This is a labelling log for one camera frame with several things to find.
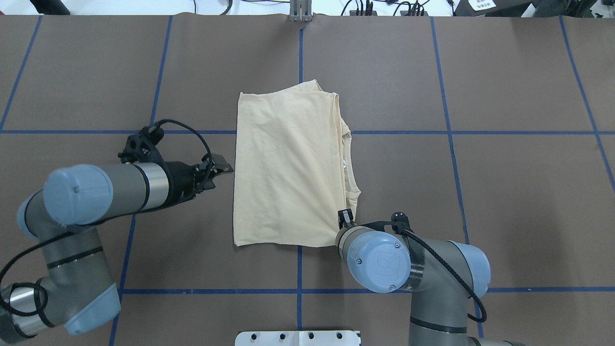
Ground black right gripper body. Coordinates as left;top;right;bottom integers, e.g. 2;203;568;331
337;219;357;236

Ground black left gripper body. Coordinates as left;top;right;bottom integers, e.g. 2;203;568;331
166;161;207;205

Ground beige long-sleeve printed shirt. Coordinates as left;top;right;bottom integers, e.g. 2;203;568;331
233;80;361;247

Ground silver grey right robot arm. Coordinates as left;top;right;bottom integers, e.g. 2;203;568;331
335;210;515;346

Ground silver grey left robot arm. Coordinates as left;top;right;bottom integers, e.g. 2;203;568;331
1;155;233;346

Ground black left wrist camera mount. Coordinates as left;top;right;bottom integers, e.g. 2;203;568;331
117;125;164;164

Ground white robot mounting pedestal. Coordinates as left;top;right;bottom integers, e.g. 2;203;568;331
234;330;362;346

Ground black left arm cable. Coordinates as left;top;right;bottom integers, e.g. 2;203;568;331
0;119;214;318

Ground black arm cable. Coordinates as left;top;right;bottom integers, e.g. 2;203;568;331
0;119;214;318
399;228;488;323

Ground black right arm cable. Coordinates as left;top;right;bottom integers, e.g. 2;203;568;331
399;228;488;323

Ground aluminium frame post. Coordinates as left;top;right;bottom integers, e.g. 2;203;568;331
289;0;313;23

